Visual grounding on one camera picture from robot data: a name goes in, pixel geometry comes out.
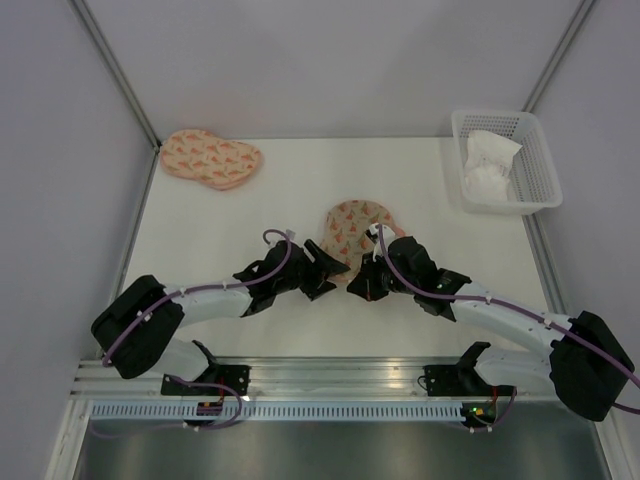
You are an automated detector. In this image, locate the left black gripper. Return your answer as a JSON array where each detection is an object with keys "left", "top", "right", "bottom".
[{"left": 274, "top": 240, "right": 349, "bottom": 301}]

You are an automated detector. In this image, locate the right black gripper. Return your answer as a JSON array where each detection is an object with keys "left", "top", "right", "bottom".
[{"left": 347, "top": 250, "right": 418, "bottom": 302}]

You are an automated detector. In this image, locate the floral mesh laundry bag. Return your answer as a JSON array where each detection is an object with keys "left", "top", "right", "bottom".
[{"left": 320, "top": 200, "right": 405, "bottom": 284}]

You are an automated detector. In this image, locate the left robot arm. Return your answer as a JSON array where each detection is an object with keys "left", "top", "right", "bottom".
[{"left": 91, "top": 238, "right": 349, "bottom": 396}]

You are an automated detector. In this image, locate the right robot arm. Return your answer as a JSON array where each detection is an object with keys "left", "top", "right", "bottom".
[{"left": 347, "top": 224, "right": 639, "bottom": 422}]

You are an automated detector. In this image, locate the white bra in basket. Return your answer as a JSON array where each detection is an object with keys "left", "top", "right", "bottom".
[{"left": 464, "top": 130, "right": 522, "bottom": 202}]

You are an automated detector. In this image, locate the white perforated plastic basket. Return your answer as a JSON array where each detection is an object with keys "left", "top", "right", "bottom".
[{"left": 451, "top": 110, "right": 563, "bottom": 215}]

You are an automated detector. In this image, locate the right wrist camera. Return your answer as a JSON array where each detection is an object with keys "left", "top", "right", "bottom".
[{"left": 365, "top": 222, "right": 393, "bottom": 261}]

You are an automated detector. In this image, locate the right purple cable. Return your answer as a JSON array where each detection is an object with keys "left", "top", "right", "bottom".
[{"left": 374, "top": 223, "right": 640, "bottom": 414}]

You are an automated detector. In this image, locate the purple cable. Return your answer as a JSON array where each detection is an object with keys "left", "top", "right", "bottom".
[
  {"left": 374, "top": 223, "right": 640, "bottom": 414},
  {"left": 99, "top": 228, "right": 296, "bottom": 369}
]

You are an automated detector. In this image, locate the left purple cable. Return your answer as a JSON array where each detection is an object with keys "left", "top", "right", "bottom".
[{"left": 99, "top": 228, "right": 296, "bottom": 369}]

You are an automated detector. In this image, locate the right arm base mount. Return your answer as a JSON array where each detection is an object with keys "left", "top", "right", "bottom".
[{"left": 416, "top": 364, "right": 515, "bottom": 399}]

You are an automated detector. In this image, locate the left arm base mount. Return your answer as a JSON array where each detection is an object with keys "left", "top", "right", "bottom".
[{"left": 161, "top": 365, "right": 250, "bottom": 418}]

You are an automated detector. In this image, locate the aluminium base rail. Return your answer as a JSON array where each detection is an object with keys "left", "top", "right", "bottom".
[{"left": 69, "top": 355, "right": 614, "bottom": 400}]

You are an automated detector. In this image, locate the white slotted cable duct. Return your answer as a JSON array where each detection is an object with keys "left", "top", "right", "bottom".
[{"left": 90, "top": 400, "right": 465, "bottom": 422}]

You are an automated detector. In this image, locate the left aluminium frame post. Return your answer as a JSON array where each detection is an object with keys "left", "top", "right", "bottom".
[{"left": 69, "top": 0, "right": 164, "bottom": 149}]

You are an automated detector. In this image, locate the aluminium frame post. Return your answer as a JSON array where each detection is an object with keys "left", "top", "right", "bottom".
[
  {"left": 69, "top": 0, "right": 164, "bottom": 149},
  {"left": 522, "top": 0, "right": 599, "bottom": 113}
]

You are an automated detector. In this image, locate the right aluminium frame post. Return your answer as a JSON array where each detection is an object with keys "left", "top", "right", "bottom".
[{"left": 522, "top": 0, "right": 599, "bottom": 113}]

